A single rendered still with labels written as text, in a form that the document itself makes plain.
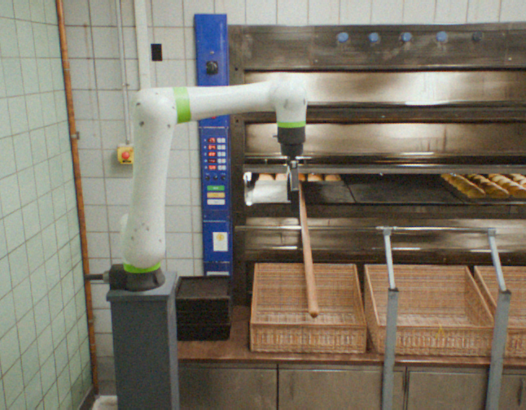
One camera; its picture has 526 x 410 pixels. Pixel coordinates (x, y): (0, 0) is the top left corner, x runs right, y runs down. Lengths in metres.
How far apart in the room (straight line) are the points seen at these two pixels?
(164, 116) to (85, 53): 1.47
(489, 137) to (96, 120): 2.03
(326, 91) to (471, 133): 0.78
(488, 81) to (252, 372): 1.85
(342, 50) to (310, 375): 1.60
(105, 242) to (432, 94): 1.90
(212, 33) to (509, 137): 1.59
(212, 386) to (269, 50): 1.67
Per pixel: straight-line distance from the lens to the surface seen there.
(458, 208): 3.10
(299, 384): 2.75
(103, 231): 3.15
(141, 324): 1.91
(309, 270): 2.00
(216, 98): 1.79
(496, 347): 2.75
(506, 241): 3.23
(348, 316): 3.07
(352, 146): 2.90
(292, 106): 1.72
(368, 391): 2.80
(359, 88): 2.88
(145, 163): 1.62
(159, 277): 1.91
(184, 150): 2.93
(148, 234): 1.66
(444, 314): 3.18
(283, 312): 3.06
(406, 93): 2.91
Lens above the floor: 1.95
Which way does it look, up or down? 15 degrees down
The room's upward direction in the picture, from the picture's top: straight up
